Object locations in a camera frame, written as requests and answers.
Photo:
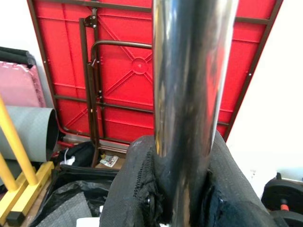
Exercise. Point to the black cloth bundle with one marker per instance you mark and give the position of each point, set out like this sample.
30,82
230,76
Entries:
82,153

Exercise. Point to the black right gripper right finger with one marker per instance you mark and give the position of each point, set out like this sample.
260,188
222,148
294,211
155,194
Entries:
236,196

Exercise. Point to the pink foam mat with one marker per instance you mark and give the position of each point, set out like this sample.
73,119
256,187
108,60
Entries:
19,85

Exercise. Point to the printed paper card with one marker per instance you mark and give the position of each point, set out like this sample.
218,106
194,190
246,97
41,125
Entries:
109,160

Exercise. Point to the black fabric bin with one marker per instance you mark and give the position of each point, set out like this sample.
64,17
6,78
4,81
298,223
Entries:
82,171

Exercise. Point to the black foam mat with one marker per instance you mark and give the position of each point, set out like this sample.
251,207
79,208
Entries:
14,55

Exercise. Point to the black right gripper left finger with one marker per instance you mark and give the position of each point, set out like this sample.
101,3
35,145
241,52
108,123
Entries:
132,189

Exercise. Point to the white carpet sweeper chrome pole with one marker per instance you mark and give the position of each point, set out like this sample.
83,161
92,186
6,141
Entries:
189,94

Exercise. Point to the red folded table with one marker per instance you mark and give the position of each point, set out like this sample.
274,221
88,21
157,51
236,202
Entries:
118,71

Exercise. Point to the white paper tag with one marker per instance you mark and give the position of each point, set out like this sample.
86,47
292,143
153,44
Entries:
68,160

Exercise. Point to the grey rolled mat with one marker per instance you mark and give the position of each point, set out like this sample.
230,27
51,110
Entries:
28,127

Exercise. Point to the yellow steel dip frame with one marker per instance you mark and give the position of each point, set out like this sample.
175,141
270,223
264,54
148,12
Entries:
26,196

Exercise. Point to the black plastic trash bag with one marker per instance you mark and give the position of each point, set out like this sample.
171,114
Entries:
71,186

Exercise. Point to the grey textured sheet scrap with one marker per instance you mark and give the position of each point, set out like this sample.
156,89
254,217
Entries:
66,212

